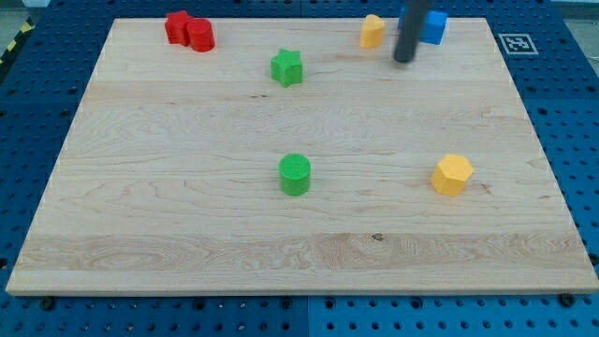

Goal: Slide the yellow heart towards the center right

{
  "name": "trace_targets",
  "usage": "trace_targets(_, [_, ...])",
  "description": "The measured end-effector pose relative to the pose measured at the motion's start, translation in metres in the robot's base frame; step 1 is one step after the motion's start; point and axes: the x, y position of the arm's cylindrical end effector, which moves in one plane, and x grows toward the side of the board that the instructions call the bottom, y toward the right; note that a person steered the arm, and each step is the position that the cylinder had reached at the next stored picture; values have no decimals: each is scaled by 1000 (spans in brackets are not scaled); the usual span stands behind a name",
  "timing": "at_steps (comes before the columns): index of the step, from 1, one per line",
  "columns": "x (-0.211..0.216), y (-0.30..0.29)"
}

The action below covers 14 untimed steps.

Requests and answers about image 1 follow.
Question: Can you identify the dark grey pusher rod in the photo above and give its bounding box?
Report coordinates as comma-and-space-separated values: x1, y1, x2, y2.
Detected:
394, 0, 433, 64

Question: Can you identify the yellow heart block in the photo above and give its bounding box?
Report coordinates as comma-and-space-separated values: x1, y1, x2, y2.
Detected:
359, 14, 386, 49

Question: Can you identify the blue cube block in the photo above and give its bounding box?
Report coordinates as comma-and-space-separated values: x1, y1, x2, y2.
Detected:
397, 6, 448, 45

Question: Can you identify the white fiducial marker tag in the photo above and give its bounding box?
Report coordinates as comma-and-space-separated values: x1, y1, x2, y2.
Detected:
498, 33, 538, 55

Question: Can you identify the green star block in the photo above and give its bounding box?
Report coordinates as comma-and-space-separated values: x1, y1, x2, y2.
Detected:
270, 49, 303, 87

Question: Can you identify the yellow hexagon block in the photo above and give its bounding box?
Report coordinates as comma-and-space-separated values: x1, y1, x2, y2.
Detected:
431, 154, 474, 197

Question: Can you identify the green cylinder block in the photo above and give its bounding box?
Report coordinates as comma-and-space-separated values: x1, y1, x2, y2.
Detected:
278, 154, 312, 197

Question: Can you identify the red cylinder block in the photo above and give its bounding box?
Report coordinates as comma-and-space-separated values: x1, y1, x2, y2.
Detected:
186, 18, 215, 52

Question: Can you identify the light wooden board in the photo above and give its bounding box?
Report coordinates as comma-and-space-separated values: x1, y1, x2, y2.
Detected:
7, 18, 598, 296

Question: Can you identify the red star block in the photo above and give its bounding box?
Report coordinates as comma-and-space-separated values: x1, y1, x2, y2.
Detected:
165, 10, 194, 47

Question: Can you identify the yellow black hazard tape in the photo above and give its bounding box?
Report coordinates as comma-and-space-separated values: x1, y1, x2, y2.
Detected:
1, 17, 35, 66

